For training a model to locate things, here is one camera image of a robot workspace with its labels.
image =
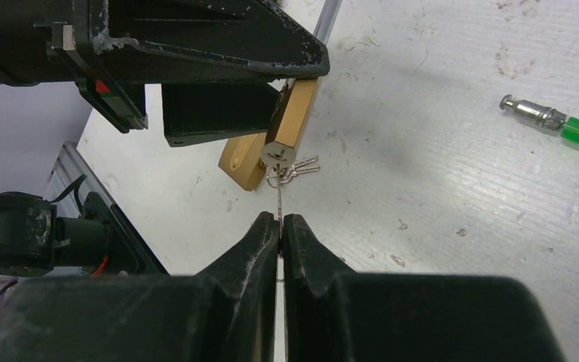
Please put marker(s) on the green cable lock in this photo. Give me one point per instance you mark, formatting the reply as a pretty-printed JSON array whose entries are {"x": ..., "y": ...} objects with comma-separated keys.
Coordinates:
[{"x": 544, "y": 118}]

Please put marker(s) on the long-shackle brass padlock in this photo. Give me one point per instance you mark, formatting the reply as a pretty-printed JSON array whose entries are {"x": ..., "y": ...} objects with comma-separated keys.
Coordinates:
[{"x": 288, "y": 123}]

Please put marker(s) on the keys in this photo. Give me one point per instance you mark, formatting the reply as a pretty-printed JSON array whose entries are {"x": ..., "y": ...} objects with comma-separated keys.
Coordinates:
[{"x": 277, "y": 177}]

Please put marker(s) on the short brass padlock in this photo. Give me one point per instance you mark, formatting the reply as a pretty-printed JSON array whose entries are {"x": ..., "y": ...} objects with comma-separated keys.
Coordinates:
[{"x": 240, "y": 160}]

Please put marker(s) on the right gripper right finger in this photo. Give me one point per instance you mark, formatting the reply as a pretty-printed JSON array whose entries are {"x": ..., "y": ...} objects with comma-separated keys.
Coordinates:
[{"x": 334, "y": 313}]

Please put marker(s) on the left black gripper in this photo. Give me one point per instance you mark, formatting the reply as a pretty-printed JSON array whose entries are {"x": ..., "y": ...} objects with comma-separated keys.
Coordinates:
[{"x": 61, "y": 41}]

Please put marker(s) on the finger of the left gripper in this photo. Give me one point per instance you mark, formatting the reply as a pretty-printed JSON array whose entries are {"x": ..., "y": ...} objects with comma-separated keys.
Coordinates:
[
  {"x": 202, "y": 113},
  {"x": 202, "y": 41}
]

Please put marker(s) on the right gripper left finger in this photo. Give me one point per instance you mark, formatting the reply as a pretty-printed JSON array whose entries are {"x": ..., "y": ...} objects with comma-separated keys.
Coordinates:
[{"x": 225, "y": 312}]

